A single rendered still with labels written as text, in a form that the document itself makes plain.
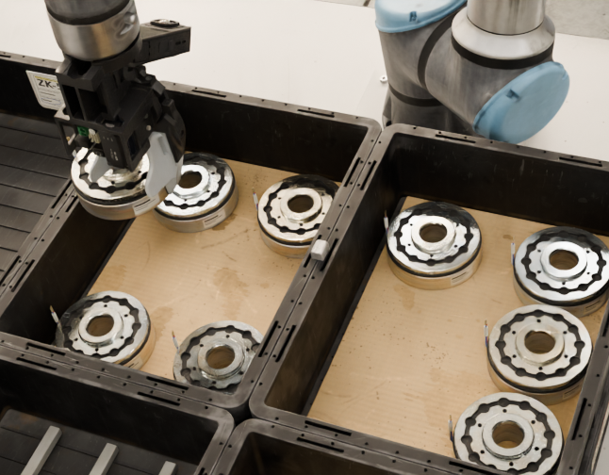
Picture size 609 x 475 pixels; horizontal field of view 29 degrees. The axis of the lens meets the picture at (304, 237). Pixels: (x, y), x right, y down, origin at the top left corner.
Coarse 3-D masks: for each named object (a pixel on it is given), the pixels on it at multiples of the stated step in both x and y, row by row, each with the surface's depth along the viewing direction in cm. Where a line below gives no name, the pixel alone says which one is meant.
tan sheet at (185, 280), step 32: (224, 160) 145; (256, 192) 141; (160, 224) 139; (224, 224) 138; (256, 224) 137; (128, 256) 137; (160, 256) 136; (192, 256) 135; (224, 256) 135; (256, 256) 134; (96, 288) 134; (128, 288) 133; (160, 288) 133; (192, 288) 132; (224, 288) 132; (256, 288) 131; (160, 320) 130; (192, 320) 129; (256, 320) 128; (160, 352) 127
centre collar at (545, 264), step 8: (552, 248) 125; (560, 248) 124; (568, 248) 124; (576, 248) 124; (544, 256) 124; (576, 256) 124; (584, 256) 123; (544, 264) 123; (584, 264) 123; (552, 272) 122; (560, 272) 122; (568, 272) 122; (576, 272) 122
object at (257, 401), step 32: (416, 128) 130; (544, 160) 125; (576, 160) 124; (352, 192) 125; (352, 224) 123; (320, 288) 117; (288, 320) 115; (608, 320) 112; (288, 352) 113; (608, 352) 108; (256, 384) 110; (256, 416) 108; (288, 416) 108; (576, 416) 104; (384, 448) 104; (416, 448) 104; (576, 448) 102
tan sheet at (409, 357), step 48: (384, 288) 129; (480, 288) 127; (384, 336) 124; (432, 336) 124; (480, 336) 123; (336, 384) 121; (384, 384) 121; (432, 384) 120; (480, 384) 119; (384, 432) 117; (432, 432) 116
